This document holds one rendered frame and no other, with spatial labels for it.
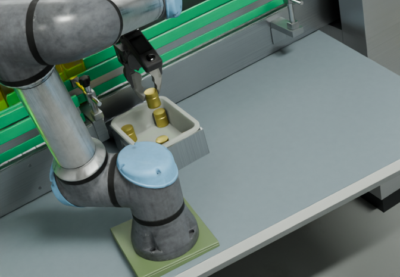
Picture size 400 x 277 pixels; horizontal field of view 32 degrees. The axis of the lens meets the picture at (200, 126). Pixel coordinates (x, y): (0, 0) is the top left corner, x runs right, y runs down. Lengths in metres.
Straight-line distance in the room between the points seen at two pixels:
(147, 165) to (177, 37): 0.65
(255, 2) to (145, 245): 0.89
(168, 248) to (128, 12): 0.52
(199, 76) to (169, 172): 0.67
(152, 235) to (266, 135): 0.49
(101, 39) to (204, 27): 0.87
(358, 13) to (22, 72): 1.20
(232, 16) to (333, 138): 0.52
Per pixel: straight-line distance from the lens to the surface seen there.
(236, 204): 1.63
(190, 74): 2.02
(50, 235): 1.73
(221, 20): 2.05
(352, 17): 2.18
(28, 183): 1.83
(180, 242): 1.50
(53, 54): 1.16
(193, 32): 2.01
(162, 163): 1.41
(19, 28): 1.17
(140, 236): 1.51
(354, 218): 2.64
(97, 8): 1.18
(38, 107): 1.30
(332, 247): 2.54
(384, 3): 2.18
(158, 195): 1.42
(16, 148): 1.79
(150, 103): 1.78
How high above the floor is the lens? 1.81
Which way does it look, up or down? 34 degrees down
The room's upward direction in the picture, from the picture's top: 15 degrees counter-clockwise
